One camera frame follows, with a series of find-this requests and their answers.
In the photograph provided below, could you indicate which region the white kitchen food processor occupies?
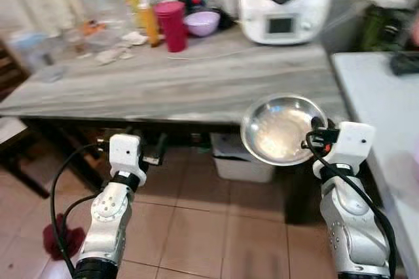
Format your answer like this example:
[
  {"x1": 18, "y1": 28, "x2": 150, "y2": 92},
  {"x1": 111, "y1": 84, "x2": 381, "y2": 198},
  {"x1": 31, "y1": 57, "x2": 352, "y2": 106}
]
[{"x1": 239, "y1": 0, "x2": 336, "y2": 46}]

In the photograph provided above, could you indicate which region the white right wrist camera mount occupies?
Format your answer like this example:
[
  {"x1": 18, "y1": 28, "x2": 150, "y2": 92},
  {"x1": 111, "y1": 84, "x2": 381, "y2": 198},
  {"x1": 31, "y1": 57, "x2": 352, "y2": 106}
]
[{"x1": 313, "y1": 121, "x2": 376, "y2": 178}]

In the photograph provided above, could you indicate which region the dark green bottle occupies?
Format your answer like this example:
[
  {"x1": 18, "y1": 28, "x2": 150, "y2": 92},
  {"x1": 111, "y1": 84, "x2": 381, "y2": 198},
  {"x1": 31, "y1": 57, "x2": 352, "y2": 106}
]
[{"x1": 359, "y1": 0, "x2": 410, "y2": 54}]

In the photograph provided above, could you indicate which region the maroon cloth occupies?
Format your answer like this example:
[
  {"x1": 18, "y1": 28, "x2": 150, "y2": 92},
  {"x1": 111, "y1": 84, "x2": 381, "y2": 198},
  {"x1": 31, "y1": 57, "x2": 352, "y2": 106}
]
[{"x1": 43, "y1": 223, "x2": 86, "y2": 261}]

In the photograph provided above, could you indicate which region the white plastic bin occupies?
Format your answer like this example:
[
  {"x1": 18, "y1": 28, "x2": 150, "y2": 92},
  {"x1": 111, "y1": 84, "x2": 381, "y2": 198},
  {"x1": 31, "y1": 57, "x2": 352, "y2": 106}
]
[{"x1": 211, "y1": 134, "x2": 276, "y2": 183}]

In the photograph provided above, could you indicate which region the orange plastic bottle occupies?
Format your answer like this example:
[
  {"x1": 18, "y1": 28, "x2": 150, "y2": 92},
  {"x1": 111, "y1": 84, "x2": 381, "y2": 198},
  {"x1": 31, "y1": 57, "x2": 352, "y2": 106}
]
[{"x1": 137, "y1": 0, "x2": 161, "y2": 48}]

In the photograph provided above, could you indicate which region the clear plastic container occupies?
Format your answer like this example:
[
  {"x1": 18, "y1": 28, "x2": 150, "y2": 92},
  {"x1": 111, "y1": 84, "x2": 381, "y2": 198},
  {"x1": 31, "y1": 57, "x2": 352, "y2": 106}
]
[{"x1": 10, "y1": 29, "x2": 54, "y2": 83}]

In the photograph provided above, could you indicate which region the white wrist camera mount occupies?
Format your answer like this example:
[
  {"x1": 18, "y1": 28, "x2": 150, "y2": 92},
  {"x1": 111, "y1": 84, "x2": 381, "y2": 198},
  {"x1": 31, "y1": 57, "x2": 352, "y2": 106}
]
[
  {"x1": 108, "y1": 134, "x2": 147, "y2": 185},
  {"x1": 313, "y1": 121, "x2": 376, "y2": 178}
]

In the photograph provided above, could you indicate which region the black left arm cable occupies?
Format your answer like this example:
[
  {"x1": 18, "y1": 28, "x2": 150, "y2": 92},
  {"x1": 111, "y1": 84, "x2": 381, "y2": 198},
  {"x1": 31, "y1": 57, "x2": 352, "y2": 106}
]
[{"x1": 50, "y1": 143, "x2": 112, "y2": 276}]

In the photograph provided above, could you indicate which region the black jar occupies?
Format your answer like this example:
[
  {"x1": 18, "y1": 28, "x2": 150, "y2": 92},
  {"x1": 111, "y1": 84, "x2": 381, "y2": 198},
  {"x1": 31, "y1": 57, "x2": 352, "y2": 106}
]
[{"x1": 182, "y1": 0, "x2": 205, "y2": 14}]

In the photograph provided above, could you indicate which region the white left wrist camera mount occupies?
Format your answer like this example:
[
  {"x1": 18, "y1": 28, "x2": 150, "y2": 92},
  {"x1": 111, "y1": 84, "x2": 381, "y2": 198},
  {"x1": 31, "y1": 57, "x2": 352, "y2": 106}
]
[{"x1": 108, "y1": 134, "x2": 147, "y2": 185}]

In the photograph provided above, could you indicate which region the dark wooden chair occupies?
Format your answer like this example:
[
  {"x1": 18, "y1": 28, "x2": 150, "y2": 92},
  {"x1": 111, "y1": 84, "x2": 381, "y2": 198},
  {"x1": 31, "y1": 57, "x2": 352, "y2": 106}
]
[{"x1": 0, "y1": 40, "x2": 50, "y2": 198}]

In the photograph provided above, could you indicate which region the clear orange-capped bottle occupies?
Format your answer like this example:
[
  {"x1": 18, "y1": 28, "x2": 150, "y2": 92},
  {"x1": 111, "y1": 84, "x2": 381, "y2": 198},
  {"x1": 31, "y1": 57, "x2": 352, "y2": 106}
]
[{"x1": 69, "y1": 0, "x2": 125, "y2": 39}]

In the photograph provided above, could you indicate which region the black remote control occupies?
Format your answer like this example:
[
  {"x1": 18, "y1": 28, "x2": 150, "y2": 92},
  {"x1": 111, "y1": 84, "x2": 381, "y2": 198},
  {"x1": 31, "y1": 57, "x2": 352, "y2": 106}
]
[{"x1": 390, "y1": 52, "x2": 419, "y2": 75}]

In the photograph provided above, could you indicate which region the round steel bowl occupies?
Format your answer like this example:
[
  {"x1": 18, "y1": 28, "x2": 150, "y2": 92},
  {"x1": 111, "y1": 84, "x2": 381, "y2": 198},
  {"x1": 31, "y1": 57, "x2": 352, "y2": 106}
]
[{"x1": 240, "y1": 94, "x2": 328, "y2": 166}]

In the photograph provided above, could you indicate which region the light purple plastic bowl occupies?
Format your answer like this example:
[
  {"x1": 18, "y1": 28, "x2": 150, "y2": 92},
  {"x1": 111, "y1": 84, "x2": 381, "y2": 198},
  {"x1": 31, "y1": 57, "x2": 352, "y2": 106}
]
[{"x1": 184, "y1": 11, "x2": 221, "y2": 37}]

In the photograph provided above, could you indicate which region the magenta plastic cup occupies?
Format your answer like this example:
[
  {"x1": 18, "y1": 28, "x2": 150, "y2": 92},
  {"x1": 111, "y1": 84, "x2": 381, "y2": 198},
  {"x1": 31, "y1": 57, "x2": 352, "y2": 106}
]
[{"x1": 155, "y1": 1, "x2": 188, "y2": 53}]

